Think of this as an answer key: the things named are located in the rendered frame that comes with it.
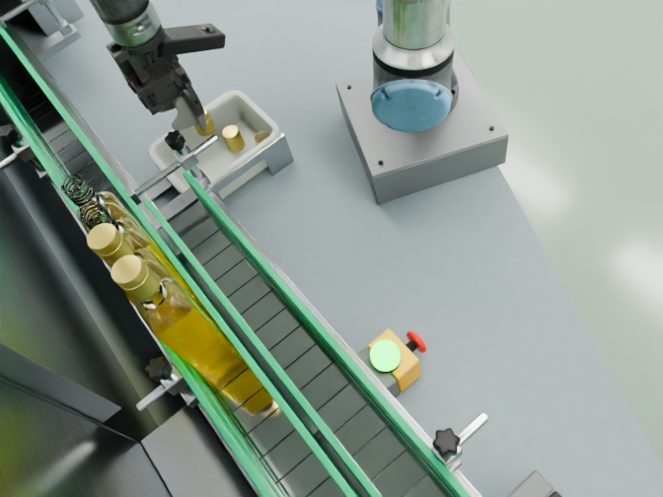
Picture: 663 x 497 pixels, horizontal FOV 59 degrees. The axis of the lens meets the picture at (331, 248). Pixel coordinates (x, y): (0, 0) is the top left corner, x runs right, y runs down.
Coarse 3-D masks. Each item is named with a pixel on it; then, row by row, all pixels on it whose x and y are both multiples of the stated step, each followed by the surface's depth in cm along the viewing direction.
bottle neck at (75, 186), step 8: (72, 176) 72; (80, 176) 71; (64, 184) 71; (72, 184) 72; (80, 184) 71; (88, 184) 72; (64, 192) 70; (72, 192) 70; (80, 192) 71; (88, 192) 72; (96, 192) 74; (72, 200) 72; (80, 200) 72; (88, 200) 72; (96, 200) 73; (80, 208) 74
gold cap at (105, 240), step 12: (96, 228) 64; (108, 228) 64; (96, 240) 63; (108, 240) 63; (120, 240) 64; (96, 252) 64; (108, 252) 63; (120, 252) 65; (132, 252) 66; (108, 264) 66
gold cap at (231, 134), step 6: (228, 126) 116; (234, 126) 116; (222, 132) 116; (228, 132) 116; (234, 132) 115; (228, 138) 115; (234, 138) 115; (240, 138) 117; (228, 144) 117; (234, 144) 117; (240, 144) 118; (234, 150) 118; (240, 150) 118
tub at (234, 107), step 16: (224, 96) 117; (240, 96) 116; (224, 112) 119; (240, 112) 121; (256, 112) 114; (192, 128) 117; (240, 128) 122; (256, 128) 120; (272, 128) 111; (160, 144) 114; (192, 144) 119; (224, 144) 120; (160, 160) 112; (176, 160) 119; (208, 160) 119; (224, 160) 118; (240, 160) 108; (176, 176) 118; (208, 176) 117; (224, 176) 107
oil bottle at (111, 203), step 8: (104, 192) 76; (104, 200) 75; (112, 200) 76; (112, 208) 75; (120, 208) 76; (120, 216) 76; (128, 216) 77; (136, 224) 79; (88, 232) 75; (144, 232) 81; (152, 240) 85; (160, 248) 88
